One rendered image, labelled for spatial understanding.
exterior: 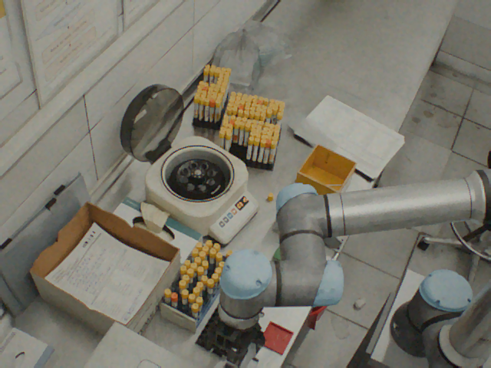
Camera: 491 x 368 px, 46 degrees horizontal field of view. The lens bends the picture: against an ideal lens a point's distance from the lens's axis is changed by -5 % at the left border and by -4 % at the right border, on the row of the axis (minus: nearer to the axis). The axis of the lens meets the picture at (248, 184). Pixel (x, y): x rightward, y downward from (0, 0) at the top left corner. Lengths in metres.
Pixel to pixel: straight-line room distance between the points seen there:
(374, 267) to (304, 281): 1.82
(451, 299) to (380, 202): 0.42
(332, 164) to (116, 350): 0.92
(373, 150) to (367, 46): 0.55
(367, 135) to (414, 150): 1.31
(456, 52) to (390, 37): 1.42
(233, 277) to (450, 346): 0.56
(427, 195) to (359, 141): 0.93
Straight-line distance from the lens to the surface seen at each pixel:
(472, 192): 1.06
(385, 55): 2.33
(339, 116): 2.01
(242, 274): 0.91
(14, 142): 1.30
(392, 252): 2.82
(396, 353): 1.54
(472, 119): 3.60
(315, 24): 2.40
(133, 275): 1.53
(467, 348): 1.27
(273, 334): 1.53
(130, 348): 1.19
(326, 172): 1.84
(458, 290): 1.40
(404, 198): 1.03
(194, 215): 1.56
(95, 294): 1.52
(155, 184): 1.63
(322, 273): 0.96
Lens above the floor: 2.26
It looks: 51 degrees down
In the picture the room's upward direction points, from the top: 8 degrees clockwise
